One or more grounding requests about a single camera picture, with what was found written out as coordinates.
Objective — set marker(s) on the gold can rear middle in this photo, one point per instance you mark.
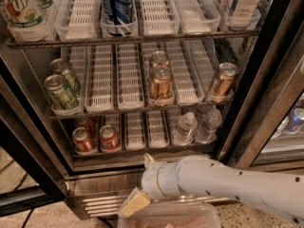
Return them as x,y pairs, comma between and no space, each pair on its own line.
159,59

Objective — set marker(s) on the green can front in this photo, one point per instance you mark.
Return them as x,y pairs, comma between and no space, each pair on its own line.
60,92

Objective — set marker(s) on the middle wire shelf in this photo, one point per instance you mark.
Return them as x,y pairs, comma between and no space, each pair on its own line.
100,112

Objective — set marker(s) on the white labelled bottle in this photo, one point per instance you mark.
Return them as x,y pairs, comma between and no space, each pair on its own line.
240,13

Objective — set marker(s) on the clear water bottle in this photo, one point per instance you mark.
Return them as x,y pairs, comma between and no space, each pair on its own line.
185,129
206,132

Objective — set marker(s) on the blue pepsi bottle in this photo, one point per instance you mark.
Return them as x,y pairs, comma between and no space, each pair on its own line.
118,17

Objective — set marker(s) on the wire shelf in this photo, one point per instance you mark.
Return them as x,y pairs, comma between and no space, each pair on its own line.
11,43
100,112

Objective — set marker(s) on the gold can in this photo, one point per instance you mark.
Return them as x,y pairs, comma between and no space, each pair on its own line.
159,59
161,79
223,79

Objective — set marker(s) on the closed glass fridge door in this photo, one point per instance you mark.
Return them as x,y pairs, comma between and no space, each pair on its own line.
279,97

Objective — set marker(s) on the gold can front middle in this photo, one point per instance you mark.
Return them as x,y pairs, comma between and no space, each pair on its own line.
161,79

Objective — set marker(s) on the red coke can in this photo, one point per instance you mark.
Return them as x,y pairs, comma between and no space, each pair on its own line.
86,122
84,144
109,139

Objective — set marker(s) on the gold can right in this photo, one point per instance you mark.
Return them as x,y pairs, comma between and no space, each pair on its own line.
223,79

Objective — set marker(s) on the clear water bottle right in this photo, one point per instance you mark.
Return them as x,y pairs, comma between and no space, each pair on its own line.
206,132

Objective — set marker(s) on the open fridge door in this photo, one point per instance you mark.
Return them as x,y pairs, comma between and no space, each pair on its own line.
25,134

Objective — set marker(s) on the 7up bottle front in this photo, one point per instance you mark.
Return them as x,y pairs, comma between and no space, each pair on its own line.
23,13

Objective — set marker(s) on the clear water bottle left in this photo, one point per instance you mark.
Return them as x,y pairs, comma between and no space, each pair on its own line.
185,129

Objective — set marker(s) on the top wire shelf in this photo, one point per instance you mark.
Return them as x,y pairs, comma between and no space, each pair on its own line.
11,43

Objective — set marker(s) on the blue can behind glass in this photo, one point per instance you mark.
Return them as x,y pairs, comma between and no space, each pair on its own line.
295,121

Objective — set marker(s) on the green can rear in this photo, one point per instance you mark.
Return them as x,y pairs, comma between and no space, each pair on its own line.
65,68

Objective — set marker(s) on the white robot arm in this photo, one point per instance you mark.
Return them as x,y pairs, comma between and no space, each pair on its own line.
275,193

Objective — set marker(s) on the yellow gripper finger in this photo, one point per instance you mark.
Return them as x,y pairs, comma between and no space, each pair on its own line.
148,160
136,201

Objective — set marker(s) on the green can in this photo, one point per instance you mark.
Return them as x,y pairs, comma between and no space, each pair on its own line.
60,92
65,68

